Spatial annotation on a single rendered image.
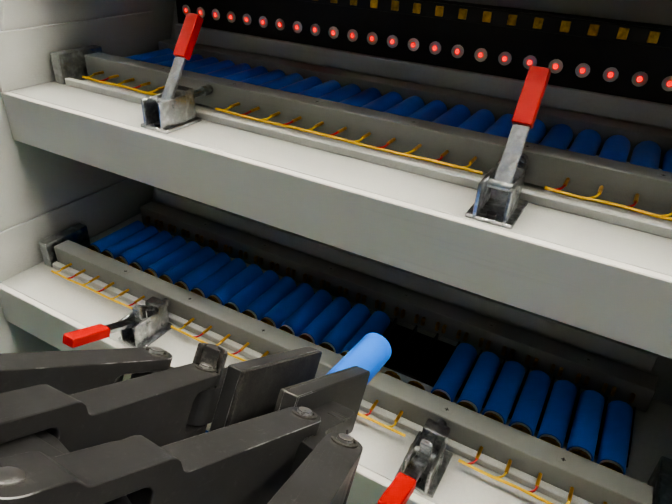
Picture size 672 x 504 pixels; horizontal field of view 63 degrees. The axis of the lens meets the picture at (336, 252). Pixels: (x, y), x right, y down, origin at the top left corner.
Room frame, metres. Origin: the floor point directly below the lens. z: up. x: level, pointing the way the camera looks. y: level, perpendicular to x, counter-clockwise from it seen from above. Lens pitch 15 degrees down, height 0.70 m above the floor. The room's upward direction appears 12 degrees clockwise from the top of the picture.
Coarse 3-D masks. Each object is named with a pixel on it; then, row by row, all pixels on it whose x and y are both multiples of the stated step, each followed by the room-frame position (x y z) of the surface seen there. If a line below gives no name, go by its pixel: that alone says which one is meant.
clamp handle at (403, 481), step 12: (420, 444) 0.32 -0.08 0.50; (432, 444) 0.32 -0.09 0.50; (420, 456) 0.32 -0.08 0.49; (408, 468) 0.30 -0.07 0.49; (420, 468) 0.31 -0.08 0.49; (396, 480) 0.29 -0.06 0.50; (408, 480) 0.29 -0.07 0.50; (384, 492) 0.27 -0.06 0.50; (396, 492) 0.27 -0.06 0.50; (408, 492) 0.28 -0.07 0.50
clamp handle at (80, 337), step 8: (136, 312) 0.43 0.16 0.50; (128, 320) 0.43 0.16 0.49; (136, 320) 0.43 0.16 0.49; (88, 328) 0.39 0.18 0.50; (96, 328) 0.40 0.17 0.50; (104, 328) 0.40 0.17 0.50; (112, 328) 0.41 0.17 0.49; (120, 328) 0.41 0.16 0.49; (64, 336) 0.37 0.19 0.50; (72, 336) 0.37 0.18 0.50; (80, 336) 0.38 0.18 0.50; (88, 336) 0.38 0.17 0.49; (96, 336) 0.39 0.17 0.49; (104, 336) 0.40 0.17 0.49; (72, 344) 0.37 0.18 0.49; (80, 344) 0.38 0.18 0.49
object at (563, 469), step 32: (64, 256) 0.52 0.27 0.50; (96, 256) 0.52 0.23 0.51; (128, 288) 0.49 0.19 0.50; (160, 288) 0.47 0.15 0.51; (192, 320) 0.45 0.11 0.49; (224, 320) 0.44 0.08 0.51; (256, 320) 0.44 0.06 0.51; (384, 384) 0.38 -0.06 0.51; (416, 416) 0.36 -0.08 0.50; (448, 416) 0.35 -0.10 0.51; (480, 416) 0.36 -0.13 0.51; (480, 448) 0.34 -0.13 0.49; (512, 448) 0.33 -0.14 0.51; (544, 448) 0.33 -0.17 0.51; (544, 480) 0.33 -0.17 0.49; (576, 480) 0.32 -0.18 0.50; (608, 480) 0.31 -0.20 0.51
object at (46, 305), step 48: (96, 192) 0.60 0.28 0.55; (0, 240) 0.50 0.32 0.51; (48, 240) 0.53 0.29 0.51; (96, 240) 0.59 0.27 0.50; (288, 240) 0.56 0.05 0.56; (0, 288) 0.49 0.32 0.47; (48, 288) 0.50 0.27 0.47; (96, 288) 0.50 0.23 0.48; (432, 288) 0.49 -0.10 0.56; (48, 336) 0.48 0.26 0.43; (432, 336) 0.47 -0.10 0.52; (576, 336) 0.44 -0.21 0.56; (384, 432) 0.36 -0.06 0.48; (384, 480) 0.32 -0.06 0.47; (480, 480) 0.33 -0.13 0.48
